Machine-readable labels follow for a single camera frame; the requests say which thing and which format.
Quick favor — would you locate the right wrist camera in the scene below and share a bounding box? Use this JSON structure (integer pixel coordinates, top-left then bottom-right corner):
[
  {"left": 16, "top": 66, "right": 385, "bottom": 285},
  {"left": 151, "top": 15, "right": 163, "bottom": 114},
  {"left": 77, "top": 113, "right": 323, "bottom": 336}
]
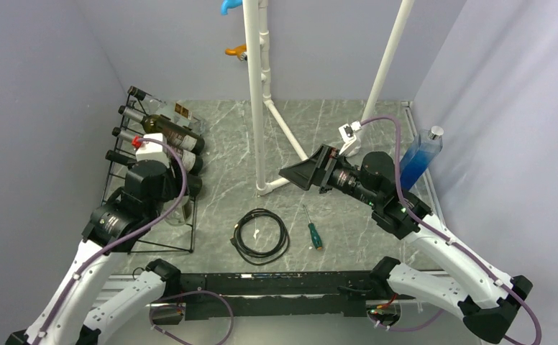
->
[{"left": 339, "top": 121, "right": 362, "bottom": 157}]

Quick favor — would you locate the coiled black cable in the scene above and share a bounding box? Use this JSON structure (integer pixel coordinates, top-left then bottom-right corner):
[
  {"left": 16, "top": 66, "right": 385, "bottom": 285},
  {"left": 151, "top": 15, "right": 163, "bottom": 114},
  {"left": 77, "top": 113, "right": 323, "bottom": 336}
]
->
[{"left": 231, "top": 208, "right": 291, "bottom": 266}]

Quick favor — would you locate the blue glass bottle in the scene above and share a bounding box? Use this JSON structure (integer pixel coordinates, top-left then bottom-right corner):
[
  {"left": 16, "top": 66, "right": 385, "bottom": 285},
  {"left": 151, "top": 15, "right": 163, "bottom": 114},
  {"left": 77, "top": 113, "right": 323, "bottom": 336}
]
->
[{"left": 400, "top": 126, "right": 444, "bottom": 190}]

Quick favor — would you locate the orange hook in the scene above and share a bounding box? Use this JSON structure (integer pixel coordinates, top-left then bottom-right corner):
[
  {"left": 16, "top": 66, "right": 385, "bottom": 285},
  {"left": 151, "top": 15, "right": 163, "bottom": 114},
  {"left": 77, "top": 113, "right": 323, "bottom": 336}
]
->
[{"left": 224, "top": 45, "right": 247, "bottom": 61}]

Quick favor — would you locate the small clear glass bottle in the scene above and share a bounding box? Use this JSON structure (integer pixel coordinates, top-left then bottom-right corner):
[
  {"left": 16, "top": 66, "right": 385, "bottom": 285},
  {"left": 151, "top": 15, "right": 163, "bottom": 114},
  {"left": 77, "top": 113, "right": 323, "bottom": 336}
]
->
[{"left": 164, "top": 195, "right": 193, "bottom": 226}]

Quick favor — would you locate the clear glass liquor bottle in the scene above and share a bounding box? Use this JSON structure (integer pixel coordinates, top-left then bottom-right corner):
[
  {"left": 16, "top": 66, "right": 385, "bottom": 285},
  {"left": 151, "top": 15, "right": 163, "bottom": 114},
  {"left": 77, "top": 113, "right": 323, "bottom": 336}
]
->
[{"left": 127, "top": 86, "right": 206, "bottom": 135}]

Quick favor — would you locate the white PVC pipe frame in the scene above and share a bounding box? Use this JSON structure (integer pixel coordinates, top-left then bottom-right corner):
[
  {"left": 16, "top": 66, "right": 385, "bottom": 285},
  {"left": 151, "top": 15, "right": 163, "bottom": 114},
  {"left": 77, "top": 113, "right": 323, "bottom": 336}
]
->
[{"left": 237, "top": 1, "right": 421, "bottom": 196}]

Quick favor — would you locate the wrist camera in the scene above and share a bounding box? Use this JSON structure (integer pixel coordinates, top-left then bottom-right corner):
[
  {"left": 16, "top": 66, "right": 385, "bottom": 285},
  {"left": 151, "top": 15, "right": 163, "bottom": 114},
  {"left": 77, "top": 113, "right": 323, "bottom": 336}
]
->
[
  {"left": 130, "top": 136, "right": 171, "bottom": 167},
  {"left": 339, "top": 121, "right": 362, "bottom": 157}
]

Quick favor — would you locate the tall dark wine bottle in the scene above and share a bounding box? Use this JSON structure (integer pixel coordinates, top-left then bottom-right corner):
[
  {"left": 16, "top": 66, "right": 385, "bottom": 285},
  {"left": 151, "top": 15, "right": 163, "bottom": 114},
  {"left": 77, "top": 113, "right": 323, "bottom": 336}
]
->
[{"left": 105, "top": 149, "right": 203, "bottom": 196}]

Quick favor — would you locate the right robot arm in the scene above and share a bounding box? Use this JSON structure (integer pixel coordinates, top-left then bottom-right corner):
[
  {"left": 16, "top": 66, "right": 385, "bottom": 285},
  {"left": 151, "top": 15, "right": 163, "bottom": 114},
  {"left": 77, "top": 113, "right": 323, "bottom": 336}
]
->
[{"left": 279, "top": 144, "right": 533, "bottom": 344}]

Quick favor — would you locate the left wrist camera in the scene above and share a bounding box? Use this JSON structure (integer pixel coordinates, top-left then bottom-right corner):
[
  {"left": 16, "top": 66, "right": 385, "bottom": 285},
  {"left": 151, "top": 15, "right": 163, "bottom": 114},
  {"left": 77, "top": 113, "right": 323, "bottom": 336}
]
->
[{"left": 130, "top": 136, "right": 171, "bottom": 167}]

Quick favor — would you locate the dark green wine bottle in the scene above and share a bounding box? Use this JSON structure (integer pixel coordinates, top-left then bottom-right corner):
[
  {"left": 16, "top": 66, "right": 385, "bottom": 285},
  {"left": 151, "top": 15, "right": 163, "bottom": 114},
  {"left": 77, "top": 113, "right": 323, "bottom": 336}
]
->
[{"left": 118, "top": 106, "right": 205, "bottom": 155}]

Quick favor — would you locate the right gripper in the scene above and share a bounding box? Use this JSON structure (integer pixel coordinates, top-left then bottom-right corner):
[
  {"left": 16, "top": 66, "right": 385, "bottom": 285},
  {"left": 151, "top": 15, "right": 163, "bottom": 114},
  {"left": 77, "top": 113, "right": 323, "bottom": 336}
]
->
[{"left": 280, "top": 143, "right": 380, "bottom": 208}]

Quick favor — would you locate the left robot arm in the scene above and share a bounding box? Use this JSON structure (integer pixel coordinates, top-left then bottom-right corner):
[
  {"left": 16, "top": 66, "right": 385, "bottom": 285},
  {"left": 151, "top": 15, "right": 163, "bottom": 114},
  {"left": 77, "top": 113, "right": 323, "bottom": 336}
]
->
[{"left": 6, "top": 160, "right": 202, "bottom": 344}]

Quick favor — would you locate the green handled screwdriver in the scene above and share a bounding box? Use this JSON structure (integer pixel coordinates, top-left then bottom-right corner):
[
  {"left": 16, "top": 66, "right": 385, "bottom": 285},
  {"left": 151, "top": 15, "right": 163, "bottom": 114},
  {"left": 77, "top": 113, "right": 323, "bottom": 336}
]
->
[{"left": 302, "top": 205, "right": 323, "bottom": 251}]

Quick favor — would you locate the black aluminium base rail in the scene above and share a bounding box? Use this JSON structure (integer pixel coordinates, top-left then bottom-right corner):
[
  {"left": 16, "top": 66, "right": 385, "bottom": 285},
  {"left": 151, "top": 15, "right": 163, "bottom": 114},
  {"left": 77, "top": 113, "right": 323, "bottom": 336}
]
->
[{"left": 176, "top": 270, "right": 391, "bottom": 321}]

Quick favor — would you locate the blue hook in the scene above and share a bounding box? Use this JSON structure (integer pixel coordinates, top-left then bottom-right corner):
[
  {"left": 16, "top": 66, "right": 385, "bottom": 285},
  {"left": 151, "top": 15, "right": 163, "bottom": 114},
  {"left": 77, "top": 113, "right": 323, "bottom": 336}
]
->
[{"left": 221, "top": 0, "right": 243, "bottom": 16}]

